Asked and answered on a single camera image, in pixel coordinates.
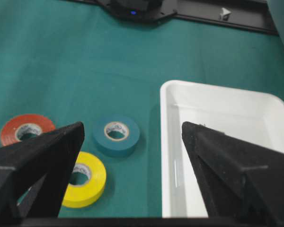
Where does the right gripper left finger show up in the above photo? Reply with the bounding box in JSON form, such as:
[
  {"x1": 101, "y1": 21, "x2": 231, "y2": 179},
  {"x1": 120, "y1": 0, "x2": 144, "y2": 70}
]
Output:
[{"x1": 0, "y1": 122, "x2": 85, "y2": 219}]

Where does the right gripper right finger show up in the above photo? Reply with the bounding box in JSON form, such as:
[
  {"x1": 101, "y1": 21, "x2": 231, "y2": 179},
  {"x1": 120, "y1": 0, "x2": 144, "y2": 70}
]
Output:
[{"x1": 182, "y1": 122, "x2": 284, "y2": 219}]

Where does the yellow tape roll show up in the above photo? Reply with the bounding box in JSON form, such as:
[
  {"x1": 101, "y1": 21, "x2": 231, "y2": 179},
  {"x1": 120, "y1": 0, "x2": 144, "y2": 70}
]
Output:
[{"x1": 62, "y1": 151, "x2": 107, "y2": 209}]

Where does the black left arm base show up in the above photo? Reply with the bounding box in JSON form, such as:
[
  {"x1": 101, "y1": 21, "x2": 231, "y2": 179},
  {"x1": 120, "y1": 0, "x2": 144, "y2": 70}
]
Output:
[{"x1": 96, "y1": 0, "x2": 178, "y2": 23}]

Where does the red tape roll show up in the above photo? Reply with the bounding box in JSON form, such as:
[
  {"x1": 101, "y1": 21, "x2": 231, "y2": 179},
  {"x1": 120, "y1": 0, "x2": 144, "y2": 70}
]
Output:
[{"x1": 0, "y1": 114, "x2": 55, "y2": 146}]

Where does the white plastic tray case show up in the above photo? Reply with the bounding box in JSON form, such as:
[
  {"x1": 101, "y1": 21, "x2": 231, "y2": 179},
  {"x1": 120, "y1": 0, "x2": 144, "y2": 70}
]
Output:
[{"x1": 160, "y1": 79, "x2": 284, "y2": 218}]

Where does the teal tape roll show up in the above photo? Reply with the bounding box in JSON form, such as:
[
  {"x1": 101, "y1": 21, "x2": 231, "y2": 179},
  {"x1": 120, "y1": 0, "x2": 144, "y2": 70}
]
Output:
[{"x1": 93, "y1": 114, "x2": 140, "y2": 157}]

